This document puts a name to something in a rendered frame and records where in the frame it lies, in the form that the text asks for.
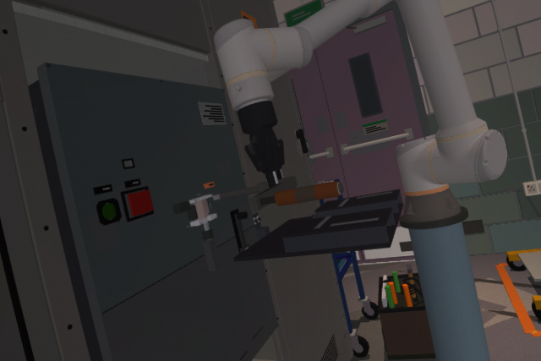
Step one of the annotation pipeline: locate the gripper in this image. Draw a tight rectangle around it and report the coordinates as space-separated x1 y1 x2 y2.
236 100 287 189

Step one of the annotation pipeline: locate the orange grey racking crank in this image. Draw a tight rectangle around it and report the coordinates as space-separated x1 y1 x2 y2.
210 180 342 209

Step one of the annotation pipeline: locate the dark grey breaker front panel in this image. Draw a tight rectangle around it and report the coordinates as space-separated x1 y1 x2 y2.
28 62 281 361

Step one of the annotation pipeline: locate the red square button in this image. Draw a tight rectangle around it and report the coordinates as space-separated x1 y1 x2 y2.
120 185 155 222

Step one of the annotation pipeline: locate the green round button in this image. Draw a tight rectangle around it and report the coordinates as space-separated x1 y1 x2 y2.
96 198 123 226

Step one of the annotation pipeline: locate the grey label plate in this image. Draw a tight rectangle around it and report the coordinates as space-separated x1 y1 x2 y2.
198 101 227 127

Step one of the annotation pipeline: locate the black shelf tray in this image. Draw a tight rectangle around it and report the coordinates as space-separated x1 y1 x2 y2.
233 189 403 263

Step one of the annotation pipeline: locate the purple double door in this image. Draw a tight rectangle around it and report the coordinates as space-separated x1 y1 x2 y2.
290 8 430 197

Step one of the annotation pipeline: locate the orange framed tag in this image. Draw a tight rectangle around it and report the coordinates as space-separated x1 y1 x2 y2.
239 9 259 29

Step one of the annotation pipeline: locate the green exit sign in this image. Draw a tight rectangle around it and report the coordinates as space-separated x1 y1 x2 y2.
283 0 325 29

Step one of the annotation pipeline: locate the blue wheeled trolley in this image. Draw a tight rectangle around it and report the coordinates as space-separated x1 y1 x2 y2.
331 250 380 358

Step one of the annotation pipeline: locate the brown tool box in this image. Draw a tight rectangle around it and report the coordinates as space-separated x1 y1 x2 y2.
377 271 437 361

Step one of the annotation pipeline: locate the yellow wheeled cart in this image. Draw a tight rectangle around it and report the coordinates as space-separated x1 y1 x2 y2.
504 249 541 320

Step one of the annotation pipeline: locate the grey crank rest bracket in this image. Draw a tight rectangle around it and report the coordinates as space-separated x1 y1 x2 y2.
248 175 298 227

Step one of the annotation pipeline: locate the black cabinet door handle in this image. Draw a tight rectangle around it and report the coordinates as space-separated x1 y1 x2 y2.
295 128 310 156

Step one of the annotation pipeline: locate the black bar handle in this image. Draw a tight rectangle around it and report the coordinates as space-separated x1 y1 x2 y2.
229 208 249 251

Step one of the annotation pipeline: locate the green tool handle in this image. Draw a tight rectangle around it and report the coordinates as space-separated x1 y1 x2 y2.
391 270 402 308

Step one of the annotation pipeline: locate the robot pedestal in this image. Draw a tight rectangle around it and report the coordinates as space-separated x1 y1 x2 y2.
399 206 492 361

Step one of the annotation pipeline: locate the grey wall conduit pipe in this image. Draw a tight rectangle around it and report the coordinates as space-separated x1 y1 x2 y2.
484 0 536 184

